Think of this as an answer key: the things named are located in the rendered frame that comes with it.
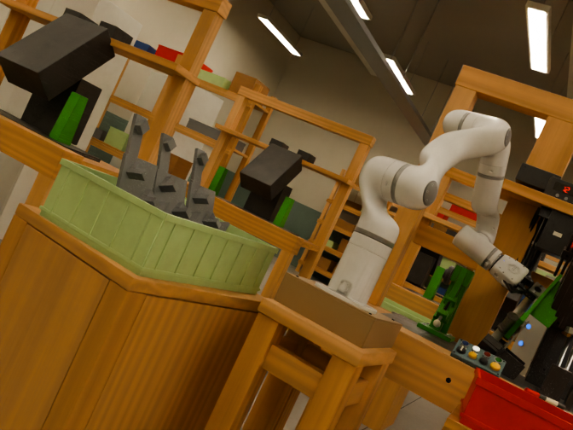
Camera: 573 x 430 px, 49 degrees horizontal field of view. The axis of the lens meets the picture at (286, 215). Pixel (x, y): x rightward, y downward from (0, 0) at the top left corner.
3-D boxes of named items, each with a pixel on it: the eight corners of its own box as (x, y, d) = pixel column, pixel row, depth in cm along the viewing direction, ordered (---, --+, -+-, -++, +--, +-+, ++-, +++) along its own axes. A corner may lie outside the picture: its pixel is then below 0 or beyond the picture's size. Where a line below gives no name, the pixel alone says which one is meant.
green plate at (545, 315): (538, 340, 202) (582, 290, 199) (516, 322, 205) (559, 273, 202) (537, 339, 212) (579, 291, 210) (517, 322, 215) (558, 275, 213)
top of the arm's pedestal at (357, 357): (356, 368, 157) (363, 353, 157) (256, 310, 172) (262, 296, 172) (391, 363, 185) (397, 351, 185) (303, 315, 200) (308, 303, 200)
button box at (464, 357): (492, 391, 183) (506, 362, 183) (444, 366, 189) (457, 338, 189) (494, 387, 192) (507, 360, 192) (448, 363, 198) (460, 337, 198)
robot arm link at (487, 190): (489, 165, 226) (471, 244, 236) (473, 172, 214) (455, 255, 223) (514, 171, 221) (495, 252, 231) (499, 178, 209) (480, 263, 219)
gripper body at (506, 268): (490, 261, 215) (518, 282, 210) (506, 246, 220) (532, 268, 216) (481, 274, 220) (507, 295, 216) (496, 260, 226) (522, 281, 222)
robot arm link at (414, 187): (373, 205, 183) (419, 223, 172) (371, 168, 176) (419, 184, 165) (472, 136, 209) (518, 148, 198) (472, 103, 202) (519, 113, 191)
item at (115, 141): (177, 262, 710) (262, 78, 707) (31, 181, 812) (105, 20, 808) (201, 266, 759) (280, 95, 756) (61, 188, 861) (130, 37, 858)
